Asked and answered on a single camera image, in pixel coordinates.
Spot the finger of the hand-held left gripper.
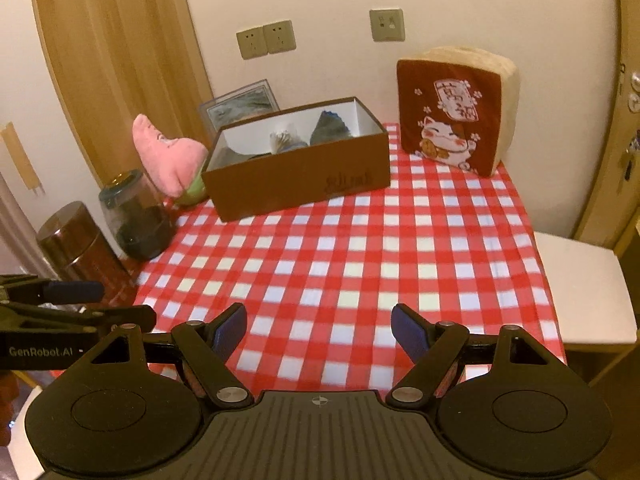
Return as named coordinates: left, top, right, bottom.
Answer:
left=0, top=304, right=157, bottom=335
left=0, top=274, right=106, bottom=306

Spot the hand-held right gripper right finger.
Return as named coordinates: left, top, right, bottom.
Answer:
left=385, top=302, right=557, bottom=407

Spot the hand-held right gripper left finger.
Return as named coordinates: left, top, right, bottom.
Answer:
left=82, top=302, right=254, bottom=407

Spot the brown cardboard box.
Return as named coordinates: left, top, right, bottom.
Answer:
left=201, top=96, right=392, bottom=222

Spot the striped knitted sock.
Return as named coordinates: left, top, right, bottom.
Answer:
left=269, top=129, right=307, bottom=154

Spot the grey sock with blue cuff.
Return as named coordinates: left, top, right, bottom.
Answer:
left=309, top=109, right=355, bottom=145

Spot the brown metallic canister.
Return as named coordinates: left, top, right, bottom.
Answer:
left=36, top=201, right=136, bottom=306

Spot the red white checkered tablecloth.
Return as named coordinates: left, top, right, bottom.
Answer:
left=131, top=121, right=568, bottom=396

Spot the glass jar with green lid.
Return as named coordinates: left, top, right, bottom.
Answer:
left=98, top=170, right=176, bottom=261

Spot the pink star plush toy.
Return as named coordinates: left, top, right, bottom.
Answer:
left=132, top=113, right=211, bottom=207

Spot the white wooden chair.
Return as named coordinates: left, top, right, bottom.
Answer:
left=532, top=231, right=640, bottom=348

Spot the brown lucky cat cushion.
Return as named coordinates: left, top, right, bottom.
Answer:
left=396, top=46, right=521, bottom=177

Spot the framed grey picture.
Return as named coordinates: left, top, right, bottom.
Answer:
left=198, top=79, right=281, bottom=136

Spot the wooden door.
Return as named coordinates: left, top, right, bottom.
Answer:
left=574, top=0, right=640, bottom=252

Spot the beige wall tape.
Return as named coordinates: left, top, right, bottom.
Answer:
left=0, top=122, right=46, bottom=196

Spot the wooden wall panel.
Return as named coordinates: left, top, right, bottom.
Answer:
left=30, top=0, right=213, bottom=186

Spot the beige wall data socket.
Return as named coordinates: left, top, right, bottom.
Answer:
left=370, top=8, right=405, bottom=42

